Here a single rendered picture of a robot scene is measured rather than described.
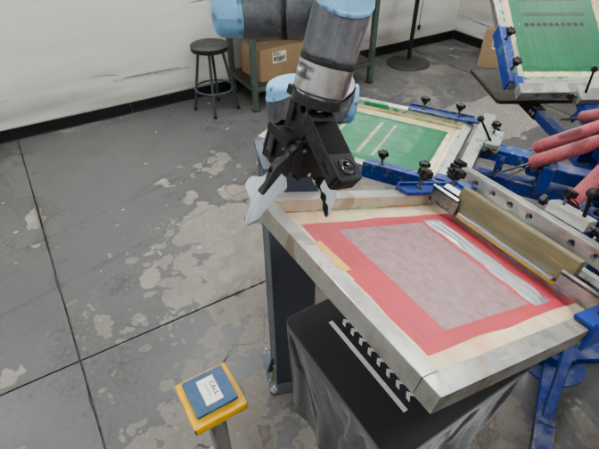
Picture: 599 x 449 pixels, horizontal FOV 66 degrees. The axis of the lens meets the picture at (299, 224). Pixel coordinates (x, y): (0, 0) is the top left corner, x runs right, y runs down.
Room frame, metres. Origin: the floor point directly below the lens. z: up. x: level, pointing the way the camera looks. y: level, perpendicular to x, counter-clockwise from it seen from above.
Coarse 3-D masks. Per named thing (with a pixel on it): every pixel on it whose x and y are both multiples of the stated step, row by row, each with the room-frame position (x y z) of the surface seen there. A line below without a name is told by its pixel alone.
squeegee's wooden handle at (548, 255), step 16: (464, 192) 1.04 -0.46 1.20; (464, 208) 1.01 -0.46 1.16; (480, 208) 0.98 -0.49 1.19; (496, 208) 0.95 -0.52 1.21; (480, 224) 0.96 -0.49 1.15; (496, 224) 0.93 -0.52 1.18; (512, 224) 0.90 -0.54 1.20; (528, 224) 0.89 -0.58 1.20; (512, 240) 0.88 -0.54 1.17; (528, 240) 0.85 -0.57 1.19; (544, 240) 0.83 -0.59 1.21; (528, 256) 0.83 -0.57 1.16; (544, 256) 0.81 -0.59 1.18; (560, 256) 0.79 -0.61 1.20; (576, 256) 0.78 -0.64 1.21; (560, 272) 0.76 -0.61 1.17; (576, 272) 0.75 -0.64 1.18
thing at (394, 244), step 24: (408, 216) 0.98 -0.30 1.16; (432, 216) 1.02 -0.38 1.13; (336, 240) 0.77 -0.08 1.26; (360, 240) 0.79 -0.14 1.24; (384, 240) 0.82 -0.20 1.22; (408, 240) 0.85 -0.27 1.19; (432, 240) 0.88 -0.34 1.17; (480, 240) 0.95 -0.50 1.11; (360, 264) 0.69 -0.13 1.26; (384, 264) 0.71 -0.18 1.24; (408, 264) 0.74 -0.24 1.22; (432, 264) 0.76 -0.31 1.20
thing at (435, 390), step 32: (288, 192) 0.88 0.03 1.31; (320, 192) 0.93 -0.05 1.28; (352, 192) 0.98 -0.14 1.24; (384, 192) 1.03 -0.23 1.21; (288, 224) 0.73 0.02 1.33; (320, 256) 0.64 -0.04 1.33; (320, 288) 0.58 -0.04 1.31; (352, 288) 0.56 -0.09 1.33; (352, 320) 0.50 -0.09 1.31; (384, 320) 0.49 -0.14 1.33; (576, 320) 0.61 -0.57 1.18; (384, 352) 0.43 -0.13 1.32; (416, 352) 0.43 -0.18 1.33; (512, 352) 0.47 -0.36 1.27; (544, 352) 0.49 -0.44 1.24; (416, 384) 0.37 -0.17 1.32; (448, 384) 0.37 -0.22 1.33; (480, 384) 0.40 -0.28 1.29
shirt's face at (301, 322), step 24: (312, 312) 0.82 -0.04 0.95; (336, 312) 0.82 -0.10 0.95; (312, 336) 0.74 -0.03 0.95; (336, 336) 0.74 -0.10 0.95; (336, 360) 0.67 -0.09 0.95; (336, 384) 0.60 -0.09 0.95; (360, 384) 0.60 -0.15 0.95; (360, 408) 0.54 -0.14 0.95; (384, 408) 0.54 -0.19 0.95; (456, 408) 0.54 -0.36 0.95; (384, 432) 0.49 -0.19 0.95; (408, 432) 0.49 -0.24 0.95
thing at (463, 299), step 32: (384, 288) 0.62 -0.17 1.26; (416, 288) 0.65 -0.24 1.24; (448, 288) 0.67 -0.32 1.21; (480, 288) 0.70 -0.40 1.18; (512, 288) 0.73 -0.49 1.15; (544, 288) 0.76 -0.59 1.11; (416, 320) 0.54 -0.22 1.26; (448, 320) 0.56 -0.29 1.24; (480, 320) 0.58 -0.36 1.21; (512, 320) 0.61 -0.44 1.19
